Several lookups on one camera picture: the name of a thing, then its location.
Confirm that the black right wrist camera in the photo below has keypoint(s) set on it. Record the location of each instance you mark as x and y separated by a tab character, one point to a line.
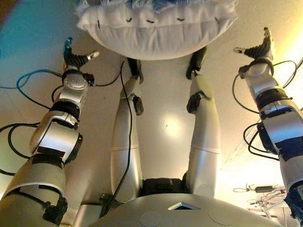
256	65

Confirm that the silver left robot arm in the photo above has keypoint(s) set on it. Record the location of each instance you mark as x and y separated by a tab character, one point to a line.
54	142

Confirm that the silver left robot leg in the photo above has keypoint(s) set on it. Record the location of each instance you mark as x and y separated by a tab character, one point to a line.
123	165

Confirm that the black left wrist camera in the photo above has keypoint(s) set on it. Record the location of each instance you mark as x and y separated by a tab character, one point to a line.
78	74

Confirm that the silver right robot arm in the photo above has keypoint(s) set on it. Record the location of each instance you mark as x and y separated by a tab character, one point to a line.
284	127

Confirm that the grey robot torso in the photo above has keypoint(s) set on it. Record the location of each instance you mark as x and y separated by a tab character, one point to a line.
189	217

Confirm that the white fringed square cushion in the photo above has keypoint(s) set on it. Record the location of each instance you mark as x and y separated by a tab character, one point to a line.
154	40

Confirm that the dark left robot hand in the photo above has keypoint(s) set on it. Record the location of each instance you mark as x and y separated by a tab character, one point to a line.
74	59

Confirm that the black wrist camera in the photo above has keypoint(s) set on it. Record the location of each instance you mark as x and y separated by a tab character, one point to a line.
78	74
256	65

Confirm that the dark right robot hand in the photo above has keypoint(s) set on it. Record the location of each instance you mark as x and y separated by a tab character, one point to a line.
262	50

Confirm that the black power adapter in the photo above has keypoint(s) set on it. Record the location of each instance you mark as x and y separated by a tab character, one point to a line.
264	189

